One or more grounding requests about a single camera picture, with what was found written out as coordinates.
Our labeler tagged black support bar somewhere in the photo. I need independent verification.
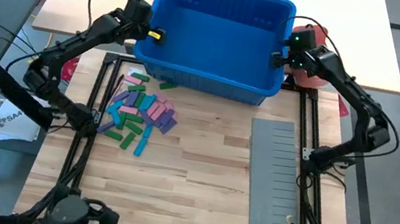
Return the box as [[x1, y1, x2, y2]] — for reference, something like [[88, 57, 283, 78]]
[[0, 64, 63, 132]]

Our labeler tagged light wooden side table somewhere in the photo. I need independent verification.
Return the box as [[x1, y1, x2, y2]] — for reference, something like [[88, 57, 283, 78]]
[[30, 0, 400, 96]]

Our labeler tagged yellow cable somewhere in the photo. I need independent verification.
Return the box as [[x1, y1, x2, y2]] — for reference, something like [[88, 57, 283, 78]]
[[39, 31, 55, 58]]

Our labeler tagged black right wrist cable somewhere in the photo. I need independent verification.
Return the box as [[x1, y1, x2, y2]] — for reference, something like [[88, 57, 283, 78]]
[[276, 12, 349, 59]]

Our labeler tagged orange plastic basket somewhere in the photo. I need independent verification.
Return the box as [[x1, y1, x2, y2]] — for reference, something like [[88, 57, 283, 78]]
[[281, 20, 340, 93]]

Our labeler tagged purple wooden block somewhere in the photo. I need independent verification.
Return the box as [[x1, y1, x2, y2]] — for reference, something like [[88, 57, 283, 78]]
[[110, 88, 131, 106], [159, 108, 177, 127], [158, 116, 180, 138], [136, 108, 157, 128], [123, 89, 141, 109], [96, 118, 117, 137]]

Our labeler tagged long grey slotted divider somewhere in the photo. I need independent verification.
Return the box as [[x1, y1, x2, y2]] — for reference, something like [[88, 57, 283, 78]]
[[235, 116, 319, 224]]

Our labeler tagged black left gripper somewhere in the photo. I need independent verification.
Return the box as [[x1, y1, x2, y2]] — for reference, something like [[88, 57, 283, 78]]
[[118, 0, 173, 48]]

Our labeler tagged large blue plastic bin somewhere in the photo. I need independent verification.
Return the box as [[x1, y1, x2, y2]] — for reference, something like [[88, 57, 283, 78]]
[[126, 0, 299, 111]]

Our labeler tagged white printed paper sheet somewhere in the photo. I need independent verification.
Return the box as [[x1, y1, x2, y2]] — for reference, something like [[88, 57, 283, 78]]
[[0, 88, 48, 147]]

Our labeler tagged red floor marker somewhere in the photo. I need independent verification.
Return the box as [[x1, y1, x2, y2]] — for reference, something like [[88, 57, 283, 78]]
[[335, 95, 353, 120], [61, 55, 80, 83]]

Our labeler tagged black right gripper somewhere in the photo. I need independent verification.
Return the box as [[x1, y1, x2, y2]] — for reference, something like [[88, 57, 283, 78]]
[[268, 22, 321, 76]]

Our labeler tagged green wooden block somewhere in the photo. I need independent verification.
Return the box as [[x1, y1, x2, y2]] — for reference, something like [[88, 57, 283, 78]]
[[157, 80, 179, 93], [115, 111, 128, 131], [133, 91, 147, 110], [124, 112, 145, 125], [118, 130, 138, 153], [122, 119, 146, 137], [103, 128, 126, 143], [130, 71, 152, 83], [126, 81, 148, 95]]

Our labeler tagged black pen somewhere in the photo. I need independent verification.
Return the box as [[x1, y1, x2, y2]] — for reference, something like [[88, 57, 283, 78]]
[[110, 72, 127, 102]]

